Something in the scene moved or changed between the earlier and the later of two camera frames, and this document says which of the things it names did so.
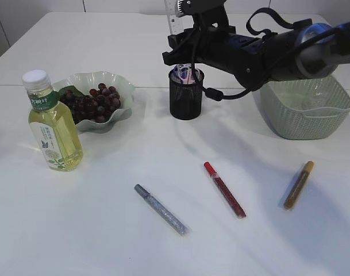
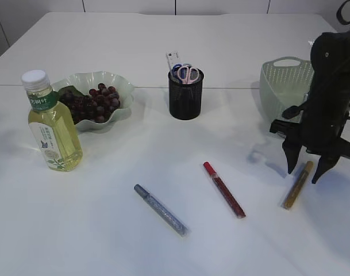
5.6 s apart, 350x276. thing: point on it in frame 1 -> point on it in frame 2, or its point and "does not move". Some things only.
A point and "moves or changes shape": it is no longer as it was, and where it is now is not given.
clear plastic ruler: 176,23 moves or changes shape
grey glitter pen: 180,227 does not move
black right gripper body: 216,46 -> 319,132
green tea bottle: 54,124 does not move
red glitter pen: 225,191 does not move
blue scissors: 183,73 -> 173,74
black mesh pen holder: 185,99 does not move
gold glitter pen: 298,186 does not move
